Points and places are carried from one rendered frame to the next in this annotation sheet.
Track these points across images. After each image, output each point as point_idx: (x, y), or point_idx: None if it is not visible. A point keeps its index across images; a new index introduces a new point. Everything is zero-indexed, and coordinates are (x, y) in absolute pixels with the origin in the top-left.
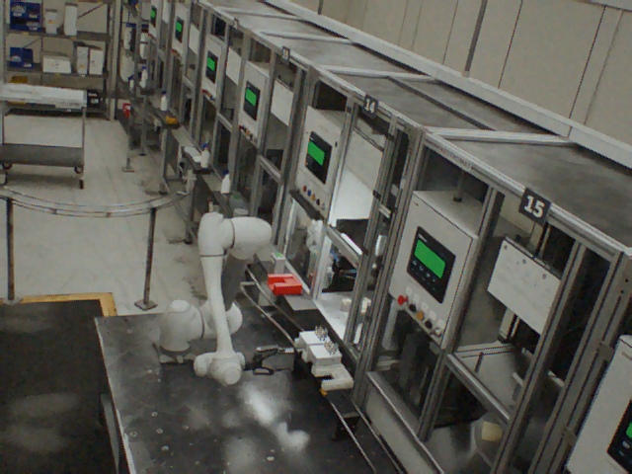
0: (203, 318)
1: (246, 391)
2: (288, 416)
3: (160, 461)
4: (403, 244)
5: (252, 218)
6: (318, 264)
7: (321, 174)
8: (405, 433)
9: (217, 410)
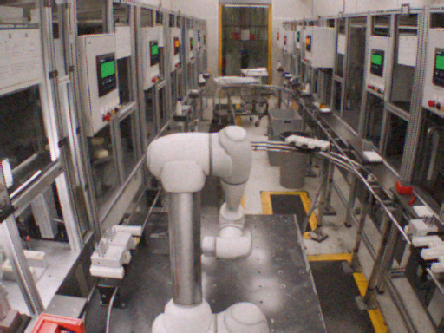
0: (213, 314)
1: None
2: (166, 266)
3: (283, 251)
4: (90, 83)
5: (175, 134)
6: (27, 265)
7: None
8: (121, 195)
9: (225, 282)
